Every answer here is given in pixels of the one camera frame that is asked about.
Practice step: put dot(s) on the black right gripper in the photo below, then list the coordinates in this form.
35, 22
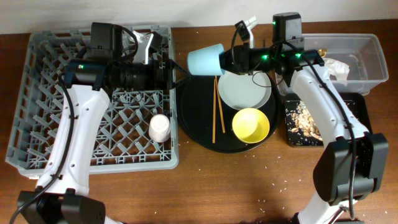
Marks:
244, 59

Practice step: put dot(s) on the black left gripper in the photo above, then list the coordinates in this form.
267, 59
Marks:
165, 81

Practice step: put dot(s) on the light blue cup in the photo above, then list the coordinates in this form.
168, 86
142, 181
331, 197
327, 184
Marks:
206, 61

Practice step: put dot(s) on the pink cup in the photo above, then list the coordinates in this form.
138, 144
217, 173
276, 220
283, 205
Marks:
159, 128

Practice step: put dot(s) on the yellow bowl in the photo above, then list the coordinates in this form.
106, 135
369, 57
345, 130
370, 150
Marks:
250, 125

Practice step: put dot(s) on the white napkin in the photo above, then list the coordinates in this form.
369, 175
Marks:
337, 71

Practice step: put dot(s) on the gold snack wrapper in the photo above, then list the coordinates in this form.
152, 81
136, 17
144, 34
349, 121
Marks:
322, 52

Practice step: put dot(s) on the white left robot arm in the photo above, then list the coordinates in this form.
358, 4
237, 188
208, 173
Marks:
115, 58

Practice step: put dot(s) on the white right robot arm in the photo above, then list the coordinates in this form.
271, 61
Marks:
353, 161

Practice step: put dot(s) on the grey dishwasher rack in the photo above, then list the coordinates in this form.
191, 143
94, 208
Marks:
122, 144

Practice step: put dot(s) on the black rectangular waste tray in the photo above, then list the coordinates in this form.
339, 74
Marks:
293, 105

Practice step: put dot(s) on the clear plastic waste bin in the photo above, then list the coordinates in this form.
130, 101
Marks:
362, 52

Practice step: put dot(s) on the pale grey plate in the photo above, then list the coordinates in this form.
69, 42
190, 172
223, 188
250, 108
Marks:
244, 91

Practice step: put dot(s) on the round black tray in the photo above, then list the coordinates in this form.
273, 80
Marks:
195, 114

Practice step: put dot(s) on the right wooden chopstick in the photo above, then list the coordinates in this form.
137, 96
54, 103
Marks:
220, 105

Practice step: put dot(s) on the wooden chopstick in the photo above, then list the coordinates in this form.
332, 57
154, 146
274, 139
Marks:
220, 105
214, 113

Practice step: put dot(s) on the left wooden chopstick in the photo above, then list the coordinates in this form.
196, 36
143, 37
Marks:
214, 113

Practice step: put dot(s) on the food scraps pile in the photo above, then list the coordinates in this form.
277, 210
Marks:
304, 122

